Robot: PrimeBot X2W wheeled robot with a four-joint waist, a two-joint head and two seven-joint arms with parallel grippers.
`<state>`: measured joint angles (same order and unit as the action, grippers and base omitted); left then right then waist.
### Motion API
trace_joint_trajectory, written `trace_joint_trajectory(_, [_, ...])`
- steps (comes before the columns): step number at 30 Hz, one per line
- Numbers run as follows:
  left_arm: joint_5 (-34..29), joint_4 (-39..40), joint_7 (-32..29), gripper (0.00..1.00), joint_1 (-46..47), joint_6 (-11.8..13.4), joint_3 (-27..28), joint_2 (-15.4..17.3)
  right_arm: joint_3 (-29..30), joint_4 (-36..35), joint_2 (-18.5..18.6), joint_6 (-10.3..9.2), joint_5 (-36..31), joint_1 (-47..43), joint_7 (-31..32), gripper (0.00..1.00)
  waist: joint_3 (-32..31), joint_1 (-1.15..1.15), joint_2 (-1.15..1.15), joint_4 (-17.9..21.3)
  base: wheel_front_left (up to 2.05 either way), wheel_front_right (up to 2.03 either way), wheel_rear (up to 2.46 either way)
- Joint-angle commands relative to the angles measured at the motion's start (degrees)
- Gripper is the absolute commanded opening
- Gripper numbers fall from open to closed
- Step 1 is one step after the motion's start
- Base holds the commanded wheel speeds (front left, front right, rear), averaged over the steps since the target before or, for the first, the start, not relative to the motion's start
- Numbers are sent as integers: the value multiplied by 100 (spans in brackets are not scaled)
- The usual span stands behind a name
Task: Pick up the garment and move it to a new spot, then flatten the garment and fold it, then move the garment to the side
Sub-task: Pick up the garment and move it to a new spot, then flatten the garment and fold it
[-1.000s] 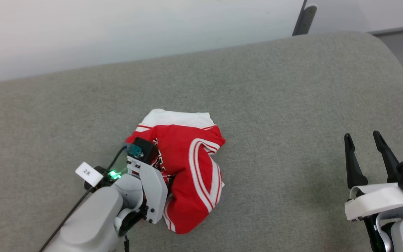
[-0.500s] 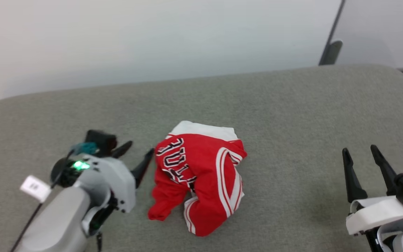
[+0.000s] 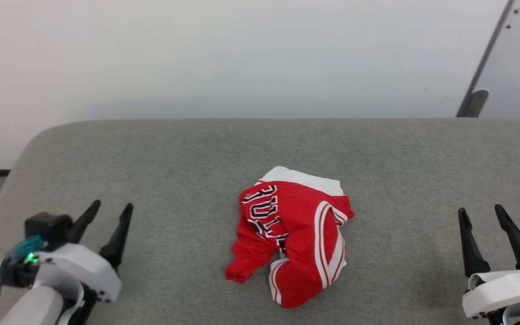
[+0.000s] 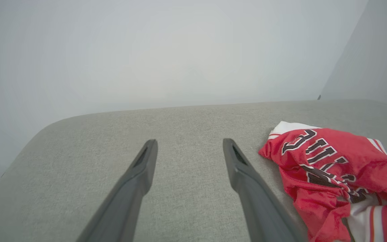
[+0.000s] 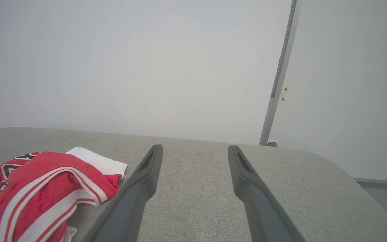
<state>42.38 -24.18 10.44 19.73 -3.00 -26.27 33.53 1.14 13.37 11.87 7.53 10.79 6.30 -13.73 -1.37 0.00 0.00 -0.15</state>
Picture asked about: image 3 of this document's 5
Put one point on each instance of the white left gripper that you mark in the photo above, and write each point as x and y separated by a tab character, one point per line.
84	268

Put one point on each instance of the red Bulls jersey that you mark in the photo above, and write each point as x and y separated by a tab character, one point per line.
296	216

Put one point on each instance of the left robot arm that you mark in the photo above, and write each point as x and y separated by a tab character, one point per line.
34	307

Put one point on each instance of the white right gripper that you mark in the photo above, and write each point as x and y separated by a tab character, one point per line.
499	291

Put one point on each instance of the grey metal bar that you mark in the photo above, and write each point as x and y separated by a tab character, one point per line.
485	58

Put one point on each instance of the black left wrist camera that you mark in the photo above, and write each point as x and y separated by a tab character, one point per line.
48	228

